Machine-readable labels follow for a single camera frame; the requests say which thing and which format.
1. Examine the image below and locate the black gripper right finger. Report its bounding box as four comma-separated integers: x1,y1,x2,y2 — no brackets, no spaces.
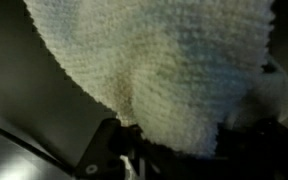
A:
216,118,288,180

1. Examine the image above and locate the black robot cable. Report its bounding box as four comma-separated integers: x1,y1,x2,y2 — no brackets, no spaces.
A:
0,119,75,174

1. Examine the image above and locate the white towel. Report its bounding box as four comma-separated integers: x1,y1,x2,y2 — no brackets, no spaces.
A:
24,0,288,157

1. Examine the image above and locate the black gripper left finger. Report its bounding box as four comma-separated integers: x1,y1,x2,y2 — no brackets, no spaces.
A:
73,118,151,180

